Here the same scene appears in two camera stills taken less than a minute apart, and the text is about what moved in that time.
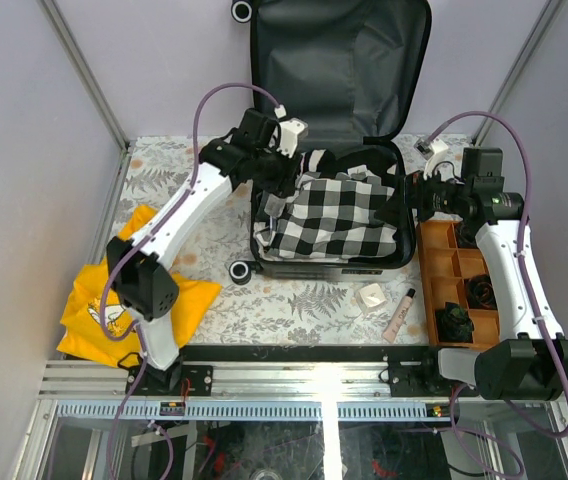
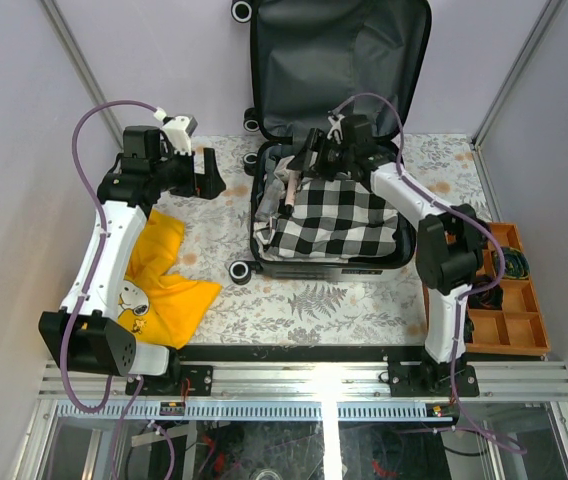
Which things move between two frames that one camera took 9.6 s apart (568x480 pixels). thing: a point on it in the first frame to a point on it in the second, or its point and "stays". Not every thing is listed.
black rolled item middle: x=480 y=292 stays
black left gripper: x=281 y=183 to x=207 y=184
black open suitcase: x=355 y=72 stays
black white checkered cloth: x=332 y=215 stays
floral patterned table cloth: x=263 y=309 stays
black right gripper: x=415 y=191 to x=302 y=161
